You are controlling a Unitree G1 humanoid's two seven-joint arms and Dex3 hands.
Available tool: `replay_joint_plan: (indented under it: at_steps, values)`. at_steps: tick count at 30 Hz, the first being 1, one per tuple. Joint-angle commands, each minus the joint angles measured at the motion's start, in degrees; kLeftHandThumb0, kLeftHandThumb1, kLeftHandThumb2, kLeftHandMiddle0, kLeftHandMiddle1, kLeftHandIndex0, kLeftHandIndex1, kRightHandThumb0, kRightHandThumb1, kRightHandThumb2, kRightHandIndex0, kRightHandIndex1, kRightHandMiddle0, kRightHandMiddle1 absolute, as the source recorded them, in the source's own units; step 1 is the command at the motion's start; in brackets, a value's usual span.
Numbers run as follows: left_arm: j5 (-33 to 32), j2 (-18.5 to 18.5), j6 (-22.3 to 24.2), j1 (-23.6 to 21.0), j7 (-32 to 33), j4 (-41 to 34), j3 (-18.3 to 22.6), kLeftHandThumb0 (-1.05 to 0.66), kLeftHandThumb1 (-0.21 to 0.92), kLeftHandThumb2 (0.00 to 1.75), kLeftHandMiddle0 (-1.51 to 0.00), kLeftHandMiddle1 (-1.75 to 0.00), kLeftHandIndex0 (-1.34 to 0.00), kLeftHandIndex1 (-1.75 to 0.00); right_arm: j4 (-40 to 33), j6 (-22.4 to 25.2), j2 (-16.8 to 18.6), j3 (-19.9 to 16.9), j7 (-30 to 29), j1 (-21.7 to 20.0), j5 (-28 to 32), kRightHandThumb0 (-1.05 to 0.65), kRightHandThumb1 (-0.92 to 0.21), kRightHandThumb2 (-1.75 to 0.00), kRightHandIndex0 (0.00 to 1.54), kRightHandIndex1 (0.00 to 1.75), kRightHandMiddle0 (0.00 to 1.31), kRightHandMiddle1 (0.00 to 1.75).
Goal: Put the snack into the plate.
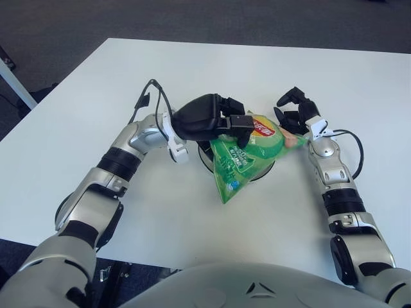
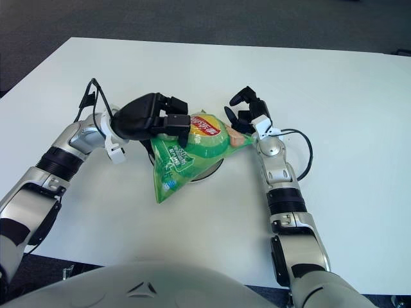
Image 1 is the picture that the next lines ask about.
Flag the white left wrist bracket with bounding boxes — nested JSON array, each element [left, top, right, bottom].
[[161, 110, 190, 164]]

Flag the green potato chip bag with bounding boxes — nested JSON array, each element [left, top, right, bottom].
[[208, 110, 311, 205]]

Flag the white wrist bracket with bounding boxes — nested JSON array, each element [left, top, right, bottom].
[[161, 110, 190, 164], [304, 117, 337, 141]]

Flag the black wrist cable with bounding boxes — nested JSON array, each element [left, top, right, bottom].
[[127, 78, 176, 142], [333, 128, 364, 180]]

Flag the white side table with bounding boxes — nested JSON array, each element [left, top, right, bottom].
[[0, 57, 39, 110]]

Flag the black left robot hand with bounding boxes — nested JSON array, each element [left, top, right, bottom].
[[171, 92, 254, 150]]

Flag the black floor box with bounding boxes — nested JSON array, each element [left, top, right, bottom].
[[0, 44, 17, 70]]

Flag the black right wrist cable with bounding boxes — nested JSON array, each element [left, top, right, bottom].
[[333, 128, 364, 180]]

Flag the grey robot torso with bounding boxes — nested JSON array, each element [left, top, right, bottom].
[[121, 262, 386, 308]]

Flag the white plate with black rim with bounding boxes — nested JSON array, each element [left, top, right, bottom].
[[197, 142, 277, 182]]

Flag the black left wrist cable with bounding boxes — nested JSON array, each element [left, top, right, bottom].
[[127, 78, 176, 142]]

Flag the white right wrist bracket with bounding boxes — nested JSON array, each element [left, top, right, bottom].
[[304, 117, 337, 141]]

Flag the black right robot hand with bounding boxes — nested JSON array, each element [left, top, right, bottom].
[[273, 86, 322, 139]]

